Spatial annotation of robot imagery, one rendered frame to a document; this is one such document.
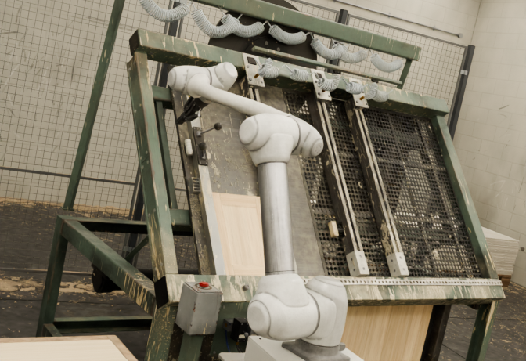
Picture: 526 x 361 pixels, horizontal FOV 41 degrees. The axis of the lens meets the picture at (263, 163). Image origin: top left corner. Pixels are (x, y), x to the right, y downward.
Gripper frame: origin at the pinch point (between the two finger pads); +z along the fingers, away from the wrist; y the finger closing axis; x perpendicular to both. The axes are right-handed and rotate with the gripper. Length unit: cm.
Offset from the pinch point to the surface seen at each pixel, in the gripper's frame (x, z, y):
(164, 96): 4.5, 19.0, -24.0
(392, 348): 152, 55, 96
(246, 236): 34, 14, 49
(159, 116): 1.0, 20.8, -13.5
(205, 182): 14.4, 11.5, 24.5
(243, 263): 29, 14, 62
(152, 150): -11.4, 10.5, 12.1
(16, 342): -115, -116, 127
